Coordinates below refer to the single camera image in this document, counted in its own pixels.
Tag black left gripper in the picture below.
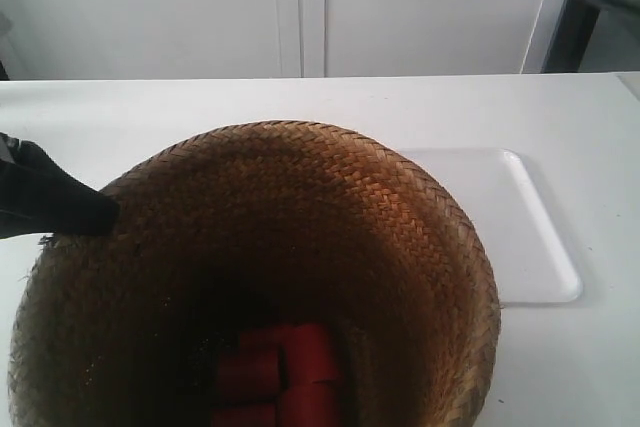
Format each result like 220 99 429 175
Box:
1 133 119 239

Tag brown woven straw basket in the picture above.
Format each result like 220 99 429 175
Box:
8 121 500 426

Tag red cylinder middle left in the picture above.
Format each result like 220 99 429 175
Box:
215 325 291 403

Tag red cylinder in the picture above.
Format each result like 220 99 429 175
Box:
277 383 344 427
282 323 343 386
210 402 277 427
215 325 291 403

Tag red cylinder lower left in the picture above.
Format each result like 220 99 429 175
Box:
210 402 277 427

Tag red cylinder upper right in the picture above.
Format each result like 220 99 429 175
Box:
282 323 343 386

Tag red cylinder lower right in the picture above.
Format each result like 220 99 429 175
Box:
277 383 344 427

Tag white cabinet doors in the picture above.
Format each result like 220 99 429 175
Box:
1 0 555 80

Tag white rectangular plastic tray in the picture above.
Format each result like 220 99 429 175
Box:
401 148 583 306

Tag dark metal frame post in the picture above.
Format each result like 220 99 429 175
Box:
542 0 640 74

